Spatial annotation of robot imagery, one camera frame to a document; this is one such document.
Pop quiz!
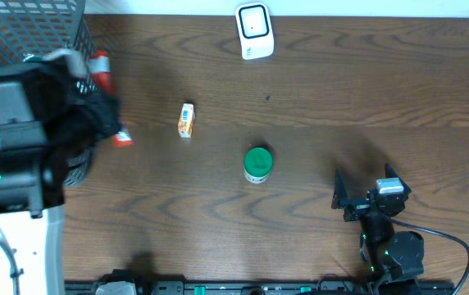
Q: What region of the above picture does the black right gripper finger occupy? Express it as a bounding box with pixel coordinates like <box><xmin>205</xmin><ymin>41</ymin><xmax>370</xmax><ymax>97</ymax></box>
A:
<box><xmin>385</xmin><ymin>163</ymin><xmax>398</xmax><ymax>179</ymax></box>
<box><xmin>331</xmin><ymin>170</ymin><xmax>348</xmax><ymax>209</ymax></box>

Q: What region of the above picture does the red stick packet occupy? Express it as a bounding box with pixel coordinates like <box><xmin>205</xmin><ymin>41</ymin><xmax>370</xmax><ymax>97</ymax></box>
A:
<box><xmin>88</xmin><ymin>50</ymin><xmax>133</xmax><ymax>148</ymax></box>

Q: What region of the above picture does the green lid white jar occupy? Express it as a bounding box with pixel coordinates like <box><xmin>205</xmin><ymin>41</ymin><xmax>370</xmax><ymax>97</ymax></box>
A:
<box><xmin>244</xmin><ymin>147</ymin><xmax>274</xmax><ymax>184</ymax></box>

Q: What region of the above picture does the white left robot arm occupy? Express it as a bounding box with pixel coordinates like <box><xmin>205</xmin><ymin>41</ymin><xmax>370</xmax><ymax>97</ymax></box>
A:
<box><xmin>0</xmin><ymin>57</ymin><xmax>121</xmax><ymax>294</ymax></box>

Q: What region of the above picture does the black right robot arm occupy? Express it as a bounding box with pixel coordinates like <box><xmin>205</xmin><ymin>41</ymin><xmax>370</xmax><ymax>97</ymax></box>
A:
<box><xmin>331</xmin><ymin>164</ymin><xmax>424</xmax><ymax>294</ymax></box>

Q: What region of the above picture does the white barcode scanner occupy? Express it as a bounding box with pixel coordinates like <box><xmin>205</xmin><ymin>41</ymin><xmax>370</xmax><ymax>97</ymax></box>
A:
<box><xmin>234</xmin><ymin>2</ymin><xmax>275</xmax><ymax>61</ymax></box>

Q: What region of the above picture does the small orange carton box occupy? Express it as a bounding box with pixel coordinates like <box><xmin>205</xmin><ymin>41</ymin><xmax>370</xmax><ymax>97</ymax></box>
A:
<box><xmin>178</xmin><ymin>103</ymin><xmax>195</xmax><ymax>138</ymax></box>

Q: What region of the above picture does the grey plastic mesh basket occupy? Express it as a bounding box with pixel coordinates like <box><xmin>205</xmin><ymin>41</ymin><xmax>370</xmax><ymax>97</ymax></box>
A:
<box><xmin>0</xmin><ymin>0</ymin><xmax>95</xmax><ymax>187</ymax></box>

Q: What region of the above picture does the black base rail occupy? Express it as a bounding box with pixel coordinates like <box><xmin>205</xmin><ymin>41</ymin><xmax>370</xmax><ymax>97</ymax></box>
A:
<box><xmin>65</xmin><ymin>278</ymin><xmax>455</xmax><ymax>295</ymax></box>

